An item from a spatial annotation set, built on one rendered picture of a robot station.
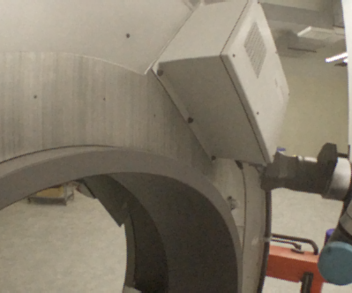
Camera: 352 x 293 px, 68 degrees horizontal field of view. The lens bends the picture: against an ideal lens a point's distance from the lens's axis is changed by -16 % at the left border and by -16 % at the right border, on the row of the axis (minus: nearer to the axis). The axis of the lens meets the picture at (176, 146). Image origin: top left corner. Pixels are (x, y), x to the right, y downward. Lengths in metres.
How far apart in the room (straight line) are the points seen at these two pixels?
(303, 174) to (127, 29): 0.42
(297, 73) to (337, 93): 1.77
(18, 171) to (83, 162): 0.07
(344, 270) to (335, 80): 10.71
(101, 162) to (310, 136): 10.29
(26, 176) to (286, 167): 0.48
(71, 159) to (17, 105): 0.08
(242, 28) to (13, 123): 0.32
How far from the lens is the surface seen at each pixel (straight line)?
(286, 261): 1.44
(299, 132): 10.30
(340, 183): 0.62
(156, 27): 0.47
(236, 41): 0.41
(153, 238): 0.99
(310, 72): 10.64
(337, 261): 0.56
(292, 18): 5.98
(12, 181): 0.26
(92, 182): 0.77
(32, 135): 0.32
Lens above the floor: 1.60
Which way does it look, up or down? 6 degrees down
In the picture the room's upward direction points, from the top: straight up
